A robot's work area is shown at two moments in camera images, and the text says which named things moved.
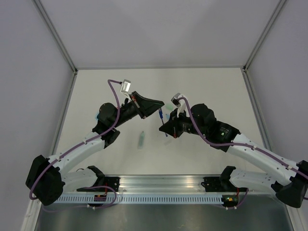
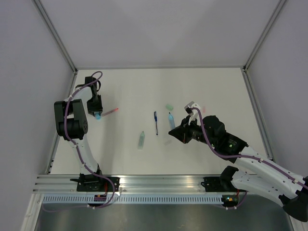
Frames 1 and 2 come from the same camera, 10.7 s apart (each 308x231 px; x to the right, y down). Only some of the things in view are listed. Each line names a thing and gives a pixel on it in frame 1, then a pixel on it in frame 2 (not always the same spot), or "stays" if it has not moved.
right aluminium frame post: (265, 32) stays
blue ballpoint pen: (160, 114) → (155, 117)
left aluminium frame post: (49, 23) stays
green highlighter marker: (141, 140) stays
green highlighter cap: (169, 106) stays
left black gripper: (140, 103) → (99, 108)
